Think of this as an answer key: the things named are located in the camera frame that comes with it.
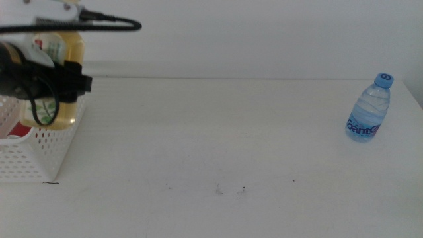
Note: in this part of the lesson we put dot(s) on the yellow tea bottle green label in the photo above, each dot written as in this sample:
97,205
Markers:
74,49

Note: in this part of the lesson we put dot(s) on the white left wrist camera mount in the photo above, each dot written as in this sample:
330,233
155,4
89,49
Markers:
49,8

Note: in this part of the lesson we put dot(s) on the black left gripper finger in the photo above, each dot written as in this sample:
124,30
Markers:
74,84

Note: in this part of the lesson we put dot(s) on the clear water bottle blue cap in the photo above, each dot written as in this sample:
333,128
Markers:
367,112

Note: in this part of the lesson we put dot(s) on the white perforated plastic basket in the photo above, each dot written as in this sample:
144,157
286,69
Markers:
39,158

